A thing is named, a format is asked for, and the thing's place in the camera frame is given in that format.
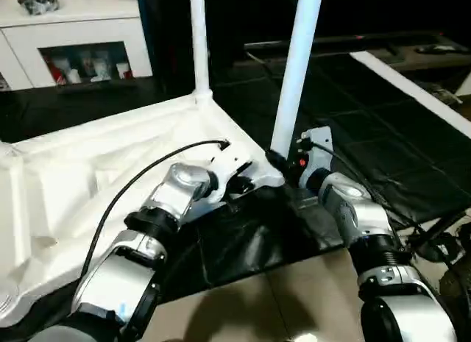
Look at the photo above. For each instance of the white cabinet glass doors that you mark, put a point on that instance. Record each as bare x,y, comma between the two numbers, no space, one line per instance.
73,29

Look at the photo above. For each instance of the black box gold label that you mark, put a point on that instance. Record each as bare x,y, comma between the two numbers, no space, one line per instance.
176,25

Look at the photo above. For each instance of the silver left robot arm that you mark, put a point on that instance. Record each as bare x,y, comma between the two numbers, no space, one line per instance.
173,195

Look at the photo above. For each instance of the white plastic table leg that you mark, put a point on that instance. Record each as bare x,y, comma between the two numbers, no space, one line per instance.
200,44
298,62
6,298

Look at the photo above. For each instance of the speckled ornament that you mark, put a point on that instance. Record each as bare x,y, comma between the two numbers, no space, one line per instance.
37,0

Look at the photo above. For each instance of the short black bar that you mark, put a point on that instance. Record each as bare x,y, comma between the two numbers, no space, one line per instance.
393,49

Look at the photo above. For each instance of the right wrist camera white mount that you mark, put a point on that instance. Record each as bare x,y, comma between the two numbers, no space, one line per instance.
318,147

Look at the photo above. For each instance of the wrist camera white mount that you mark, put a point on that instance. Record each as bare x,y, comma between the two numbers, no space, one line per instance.
318,147
232,165

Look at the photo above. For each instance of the grey floor box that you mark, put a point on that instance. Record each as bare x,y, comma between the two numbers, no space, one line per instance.
439,246

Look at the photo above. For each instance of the silver metal rail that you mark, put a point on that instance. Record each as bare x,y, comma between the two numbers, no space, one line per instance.
331,42

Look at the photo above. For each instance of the small black flat gadget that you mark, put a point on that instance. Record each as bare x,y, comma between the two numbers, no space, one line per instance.
438,48

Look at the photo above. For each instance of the white flat board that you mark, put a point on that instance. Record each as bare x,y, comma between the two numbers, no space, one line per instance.
412,88

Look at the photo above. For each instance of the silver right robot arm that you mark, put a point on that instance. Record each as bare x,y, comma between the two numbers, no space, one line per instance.
364,217

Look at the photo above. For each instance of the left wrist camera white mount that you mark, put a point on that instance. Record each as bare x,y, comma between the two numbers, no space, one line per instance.
232,165

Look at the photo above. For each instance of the black mat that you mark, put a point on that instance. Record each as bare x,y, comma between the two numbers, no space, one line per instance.
368,143

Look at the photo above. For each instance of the black stand leg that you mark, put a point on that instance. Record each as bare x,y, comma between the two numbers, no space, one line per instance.
441,224

